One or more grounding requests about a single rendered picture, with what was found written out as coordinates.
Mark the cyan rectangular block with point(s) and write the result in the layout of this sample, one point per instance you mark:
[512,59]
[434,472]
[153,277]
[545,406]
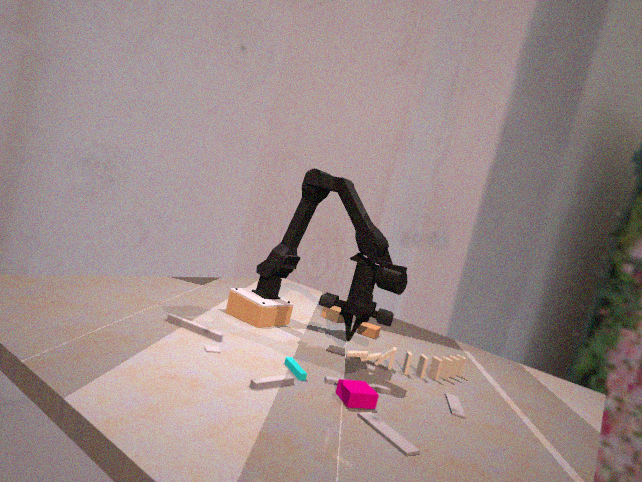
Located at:
[297,370]

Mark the magenta block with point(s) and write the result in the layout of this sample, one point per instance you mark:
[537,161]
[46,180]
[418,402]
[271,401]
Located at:
[356,394]

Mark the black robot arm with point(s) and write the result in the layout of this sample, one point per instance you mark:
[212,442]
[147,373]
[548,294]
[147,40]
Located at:
[371,242]

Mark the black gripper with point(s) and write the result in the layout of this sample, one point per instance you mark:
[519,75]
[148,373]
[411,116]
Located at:
[382,316]

